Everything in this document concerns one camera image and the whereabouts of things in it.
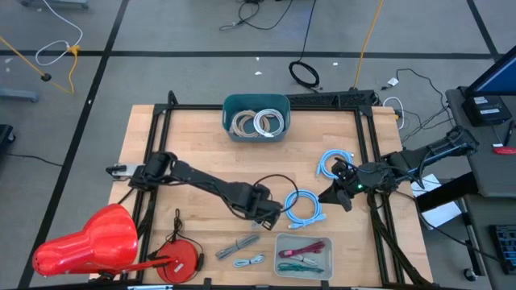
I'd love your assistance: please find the white paper sheet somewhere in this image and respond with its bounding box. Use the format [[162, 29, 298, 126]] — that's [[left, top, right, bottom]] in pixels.
[[410, 172, 464, 230]]

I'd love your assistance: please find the black lamp cord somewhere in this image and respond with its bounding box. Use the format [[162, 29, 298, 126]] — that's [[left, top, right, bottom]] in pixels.
[[147, 207, 206, 279]]

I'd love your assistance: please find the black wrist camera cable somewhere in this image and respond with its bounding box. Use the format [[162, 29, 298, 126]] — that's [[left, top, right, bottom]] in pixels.
[[252, 173, 301, 217]]

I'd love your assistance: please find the light blue cable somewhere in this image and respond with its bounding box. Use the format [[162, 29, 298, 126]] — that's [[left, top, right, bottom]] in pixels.
[[315, 148, 355, 180], [284, 188, 328, 231]]

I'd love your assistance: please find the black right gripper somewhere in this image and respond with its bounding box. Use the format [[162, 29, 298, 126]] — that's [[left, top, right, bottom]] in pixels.
[[317, 170, 367, 213]]

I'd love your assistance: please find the pale blue braided cable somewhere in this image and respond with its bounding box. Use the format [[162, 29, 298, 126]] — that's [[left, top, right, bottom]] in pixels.
[[232, 252, 266, 270]]

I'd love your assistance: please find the beige DisplayPort cable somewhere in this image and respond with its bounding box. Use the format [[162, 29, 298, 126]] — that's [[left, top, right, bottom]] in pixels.
[[231, 112, 260, 137]]

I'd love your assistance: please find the yellow floor cord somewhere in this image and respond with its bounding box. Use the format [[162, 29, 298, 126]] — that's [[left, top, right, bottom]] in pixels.
[[0, 35, 81, 97]]

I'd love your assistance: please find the black computer box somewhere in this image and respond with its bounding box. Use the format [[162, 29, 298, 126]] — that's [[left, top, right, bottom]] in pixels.
[[461, 95, 513, 128]]

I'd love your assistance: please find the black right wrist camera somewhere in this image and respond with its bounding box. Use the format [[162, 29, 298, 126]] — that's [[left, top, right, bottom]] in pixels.
[[332, 158, 358, 180]]

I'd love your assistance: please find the black perforated strip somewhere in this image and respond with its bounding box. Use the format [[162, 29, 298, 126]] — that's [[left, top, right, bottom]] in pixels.
[[285, 89, 377, 109]]

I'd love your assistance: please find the yellow hanging cord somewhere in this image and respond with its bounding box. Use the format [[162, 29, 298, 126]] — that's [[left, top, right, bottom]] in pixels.
[[352, 0, 385, 92]]

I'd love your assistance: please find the black coiled floor cable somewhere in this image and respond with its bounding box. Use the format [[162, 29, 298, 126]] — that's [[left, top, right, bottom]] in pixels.
[[288, 0, 323, 90]]

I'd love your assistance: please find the teal plastic bin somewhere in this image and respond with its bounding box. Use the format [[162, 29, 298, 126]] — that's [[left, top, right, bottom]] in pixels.
[[221, 93, 292, 144]]

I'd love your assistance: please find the red braided cable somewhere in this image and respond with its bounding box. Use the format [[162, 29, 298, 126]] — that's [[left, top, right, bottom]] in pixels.
[[277, 240, 327, 259]]

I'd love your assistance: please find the grey braided cable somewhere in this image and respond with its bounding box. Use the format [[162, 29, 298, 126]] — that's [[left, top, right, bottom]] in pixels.
[[214, 233, 262, 261]]

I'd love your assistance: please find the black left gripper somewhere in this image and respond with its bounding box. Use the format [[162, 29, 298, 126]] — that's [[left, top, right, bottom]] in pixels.
[[252, 185, 284, 232]]

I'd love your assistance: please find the white looped floor cable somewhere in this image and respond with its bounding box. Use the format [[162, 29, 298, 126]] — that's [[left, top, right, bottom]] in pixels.
[[381, 95, 406, 131]]

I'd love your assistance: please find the dark grey desk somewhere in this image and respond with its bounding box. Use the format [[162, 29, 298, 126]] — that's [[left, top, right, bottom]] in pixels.
[[445, 86, 516, 198]]

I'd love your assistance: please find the blue black braided USB cable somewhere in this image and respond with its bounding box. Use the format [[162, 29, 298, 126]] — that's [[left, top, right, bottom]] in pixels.
[[277, 262, 326, 276]]

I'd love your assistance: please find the black aluminium table frame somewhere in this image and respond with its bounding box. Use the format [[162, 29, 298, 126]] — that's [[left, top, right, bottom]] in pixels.
[[132, 90, 435, 290]]

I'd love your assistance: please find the pale lilac braided cable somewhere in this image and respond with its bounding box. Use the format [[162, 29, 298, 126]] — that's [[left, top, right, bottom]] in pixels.
[[296, 254, 320, 267]]

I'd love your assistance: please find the thick beige cable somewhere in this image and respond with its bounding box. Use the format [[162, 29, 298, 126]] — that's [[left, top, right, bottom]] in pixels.
[[228, 110, 265, 139]]

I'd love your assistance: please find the computer monitor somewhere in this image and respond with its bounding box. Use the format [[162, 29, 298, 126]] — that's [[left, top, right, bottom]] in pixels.
[[463, 44, 516, 97]]

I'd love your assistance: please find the white plastic tray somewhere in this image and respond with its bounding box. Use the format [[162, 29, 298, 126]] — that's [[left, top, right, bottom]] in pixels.
[[273, 232, 335, 282]]

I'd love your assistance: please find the black keyboard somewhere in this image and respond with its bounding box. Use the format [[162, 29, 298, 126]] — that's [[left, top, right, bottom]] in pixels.
[[489, 224, 516, 276]]

